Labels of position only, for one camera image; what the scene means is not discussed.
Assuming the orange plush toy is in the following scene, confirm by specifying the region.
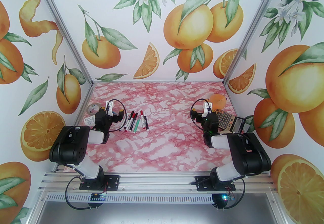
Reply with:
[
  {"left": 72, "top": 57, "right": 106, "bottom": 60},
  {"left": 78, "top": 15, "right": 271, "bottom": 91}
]
[{"left": 209, "top": 94, "right": 226, "bottom": 110}]

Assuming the clear tape roll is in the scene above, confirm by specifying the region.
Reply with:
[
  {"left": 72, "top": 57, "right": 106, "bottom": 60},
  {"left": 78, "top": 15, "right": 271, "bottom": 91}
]
[{"left": 86, "top": 103, "right": 102, "bottom": 115}]

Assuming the white bottle blue cap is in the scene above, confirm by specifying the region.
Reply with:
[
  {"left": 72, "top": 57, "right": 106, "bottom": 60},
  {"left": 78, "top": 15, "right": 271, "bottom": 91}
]
[{"left": 84, "top": 114, "right": 98, "bottom": 126}]

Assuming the grey desk calculator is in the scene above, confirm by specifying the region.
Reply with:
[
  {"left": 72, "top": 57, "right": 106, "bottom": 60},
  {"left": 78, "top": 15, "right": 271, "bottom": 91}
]
[{"left": 215, "top": 109, "right": 246, "bottom": 134}]

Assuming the pink marble pattern mat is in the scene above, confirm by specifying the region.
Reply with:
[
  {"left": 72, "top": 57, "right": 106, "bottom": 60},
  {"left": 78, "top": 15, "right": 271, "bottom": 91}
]
[{"left": 62, "top": 82, "right": 255, "bottom": 173}]

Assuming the perforated metal strip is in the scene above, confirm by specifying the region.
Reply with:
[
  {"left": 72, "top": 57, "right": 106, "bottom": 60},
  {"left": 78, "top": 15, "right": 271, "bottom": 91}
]
[{"left": 47, "top": 193, "right": 215, "bottom": 203}]

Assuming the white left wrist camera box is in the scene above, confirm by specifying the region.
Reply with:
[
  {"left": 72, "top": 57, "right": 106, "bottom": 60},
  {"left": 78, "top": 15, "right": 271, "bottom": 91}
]
[{"left": 106, "top": 100, "right": 115, "bottom": 117}]

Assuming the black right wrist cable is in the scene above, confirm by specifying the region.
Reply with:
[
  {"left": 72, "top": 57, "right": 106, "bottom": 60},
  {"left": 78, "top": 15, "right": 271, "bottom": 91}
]
[{"left": 192, "top": 99, "right": 212, "bottom": 132}]

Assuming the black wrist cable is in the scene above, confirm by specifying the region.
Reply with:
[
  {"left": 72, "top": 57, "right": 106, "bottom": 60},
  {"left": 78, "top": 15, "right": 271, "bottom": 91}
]
[
  {"left": 192, "top": 99, "right": 212, "bottom": 132},
  {"left": 108, "top": 99, "right": 126, "bottom": 133}
]

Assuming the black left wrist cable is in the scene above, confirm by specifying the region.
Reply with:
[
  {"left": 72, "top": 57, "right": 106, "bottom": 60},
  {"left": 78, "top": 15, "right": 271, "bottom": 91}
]
[{"left": 108, "top": 99, "right": 126, "bottom": 133}]

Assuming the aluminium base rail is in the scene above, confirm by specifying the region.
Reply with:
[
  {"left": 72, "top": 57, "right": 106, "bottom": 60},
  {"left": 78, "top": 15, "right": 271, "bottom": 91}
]
[{"left": 38, "top": 165, "right": 279, "bottom": 194}]

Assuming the black base cable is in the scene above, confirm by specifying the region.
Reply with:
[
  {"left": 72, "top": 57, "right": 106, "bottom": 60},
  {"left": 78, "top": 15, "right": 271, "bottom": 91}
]
[
  {"left": 212, "top": 180, "right": 247, "bottom": 210},
  {"left": 65, "top": 176, "right": 107, "bottom": 210}
]

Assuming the aluminium frame post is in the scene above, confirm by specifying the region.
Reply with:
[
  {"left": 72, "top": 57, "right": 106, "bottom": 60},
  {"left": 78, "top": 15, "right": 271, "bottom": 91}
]
[
  {"left": 27, "top": 0, "right": 93, "bottom": 86},
  {"left": 222, "top": 0, "right": 289, "bottom": 85}
]

